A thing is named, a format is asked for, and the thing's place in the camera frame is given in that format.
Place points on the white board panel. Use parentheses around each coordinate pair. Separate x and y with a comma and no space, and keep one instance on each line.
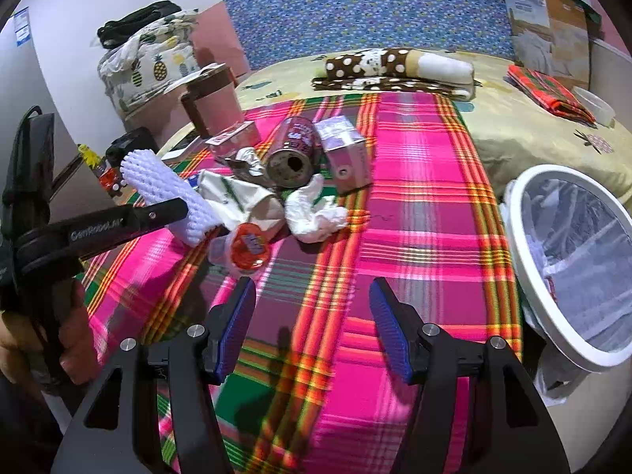
(617,74)

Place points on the small pink carton red print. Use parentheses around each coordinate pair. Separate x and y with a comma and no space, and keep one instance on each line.
(237,136)

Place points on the white trash bin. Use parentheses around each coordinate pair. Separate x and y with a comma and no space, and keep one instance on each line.
(518,237)

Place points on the blue patterned mattress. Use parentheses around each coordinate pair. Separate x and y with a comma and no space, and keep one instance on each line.
(370,5)

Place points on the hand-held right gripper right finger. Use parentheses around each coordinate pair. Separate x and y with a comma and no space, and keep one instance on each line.
(390,335)

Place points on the cardboard bedding package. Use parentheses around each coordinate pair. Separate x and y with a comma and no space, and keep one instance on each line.
(558,34)

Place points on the white plastic tub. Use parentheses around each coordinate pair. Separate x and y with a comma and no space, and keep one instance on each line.
(595,106)

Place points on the person's left hand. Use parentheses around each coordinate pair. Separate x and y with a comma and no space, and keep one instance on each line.
(76,321)

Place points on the white tissue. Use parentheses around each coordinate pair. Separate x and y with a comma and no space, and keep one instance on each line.
(311,217)

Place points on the maroon drink can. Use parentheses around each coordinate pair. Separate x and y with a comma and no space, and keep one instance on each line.
(296,143)

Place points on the pineapple-print quilt bundle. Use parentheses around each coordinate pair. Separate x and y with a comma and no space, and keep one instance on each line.
(148,69)

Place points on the red plaid folded cloth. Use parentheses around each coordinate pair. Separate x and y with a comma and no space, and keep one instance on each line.
(548,91)

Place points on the pink plaid blanket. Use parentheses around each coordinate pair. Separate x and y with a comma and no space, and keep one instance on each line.
(419,182)

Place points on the plastic cup with orange lid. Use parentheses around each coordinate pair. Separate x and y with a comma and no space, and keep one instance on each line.
(249,247)

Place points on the white foam fruit net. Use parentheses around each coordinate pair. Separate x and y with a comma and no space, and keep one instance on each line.
(148,177)

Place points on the black case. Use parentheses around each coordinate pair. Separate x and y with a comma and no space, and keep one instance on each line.
(131,143)

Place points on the blue label sticker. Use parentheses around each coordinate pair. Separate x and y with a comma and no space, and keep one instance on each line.
(20,27)

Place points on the brown polka-dot folded cloth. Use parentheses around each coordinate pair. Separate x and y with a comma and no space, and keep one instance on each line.
(345,86)

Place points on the yellow pineapple-print bedsheet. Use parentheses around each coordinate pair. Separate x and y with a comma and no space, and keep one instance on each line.
(518,138)

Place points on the brown polka-dot rolled blanket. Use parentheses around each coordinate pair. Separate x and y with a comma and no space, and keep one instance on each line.
(360,64)

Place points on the pink tumbler with brown lid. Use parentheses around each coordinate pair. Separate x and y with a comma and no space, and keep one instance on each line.
(217,108)

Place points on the white printed paper wrapper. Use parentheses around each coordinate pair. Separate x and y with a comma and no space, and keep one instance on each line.
(232,197)

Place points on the pink carton box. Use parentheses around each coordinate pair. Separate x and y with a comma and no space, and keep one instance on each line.
(350,163)

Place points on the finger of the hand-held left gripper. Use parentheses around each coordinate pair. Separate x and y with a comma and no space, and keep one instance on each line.
(128,222)

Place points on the red toy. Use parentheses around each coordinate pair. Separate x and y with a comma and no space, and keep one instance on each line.
(111,180)

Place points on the brown foil snack wrapper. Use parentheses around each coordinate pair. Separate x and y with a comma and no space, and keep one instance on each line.
(249,160)

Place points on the yellow toy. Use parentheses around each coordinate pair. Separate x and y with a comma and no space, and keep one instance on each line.
(88,154)

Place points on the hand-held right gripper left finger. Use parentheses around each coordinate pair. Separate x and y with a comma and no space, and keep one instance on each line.
(237,326)

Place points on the pink storage box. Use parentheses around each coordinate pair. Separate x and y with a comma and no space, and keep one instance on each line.
(158,128)

